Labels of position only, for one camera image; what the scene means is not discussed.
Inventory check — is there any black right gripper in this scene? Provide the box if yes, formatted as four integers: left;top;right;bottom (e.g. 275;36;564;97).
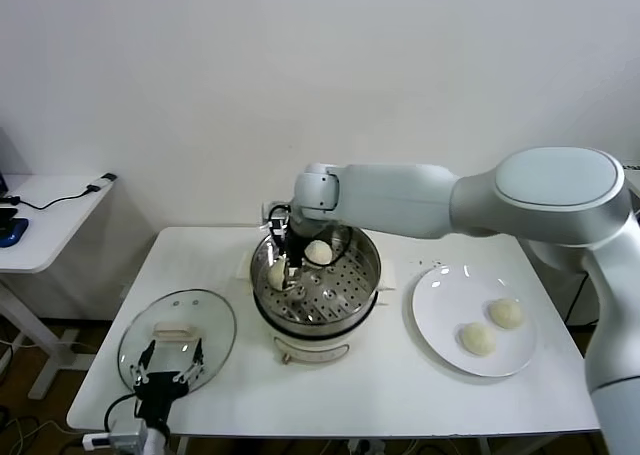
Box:
281;221;307;294

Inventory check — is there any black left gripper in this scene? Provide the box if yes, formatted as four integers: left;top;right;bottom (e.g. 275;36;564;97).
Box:
130;338;206;425

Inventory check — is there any round glass lid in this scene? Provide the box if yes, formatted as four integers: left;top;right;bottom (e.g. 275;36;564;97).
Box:
117;288;237;394

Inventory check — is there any stainless steel steamer basket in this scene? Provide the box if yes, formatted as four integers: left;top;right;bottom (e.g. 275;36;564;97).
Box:
234;222;399;327

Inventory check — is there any white electric cooker pot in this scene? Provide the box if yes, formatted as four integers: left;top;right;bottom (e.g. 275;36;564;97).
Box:
252;274;392;368

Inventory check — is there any white round plate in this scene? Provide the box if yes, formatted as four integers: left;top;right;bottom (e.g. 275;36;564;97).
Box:
411;263;539;379

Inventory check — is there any white side desk with legs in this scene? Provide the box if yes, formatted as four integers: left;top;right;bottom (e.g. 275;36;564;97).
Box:
0;174;115;402

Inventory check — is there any blue device stand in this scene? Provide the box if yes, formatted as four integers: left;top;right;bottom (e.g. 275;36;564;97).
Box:
0;207;29;249

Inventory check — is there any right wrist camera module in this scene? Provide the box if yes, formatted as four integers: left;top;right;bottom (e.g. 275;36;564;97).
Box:
263;209;288;238

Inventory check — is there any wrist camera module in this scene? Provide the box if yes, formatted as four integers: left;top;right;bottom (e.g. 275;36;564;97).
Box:
263;209;288;238
82;418;150;455

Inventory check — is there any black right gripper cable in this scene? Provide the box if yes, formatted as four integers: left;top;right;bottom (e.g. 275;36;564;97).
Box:
267;202;296;226

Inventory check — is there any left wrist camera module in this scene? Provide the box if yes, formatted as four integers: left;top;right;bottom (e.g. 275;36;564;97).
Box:
82;418;150;455

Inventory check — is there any black cable with plug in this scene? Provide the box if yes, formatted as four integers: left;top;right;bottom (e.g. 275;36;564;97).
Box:
9;173;118;212

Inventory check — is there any white desk with wall cables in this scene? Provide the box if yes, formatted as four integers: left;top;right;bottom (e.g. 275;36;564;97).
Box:
623;162;640;199

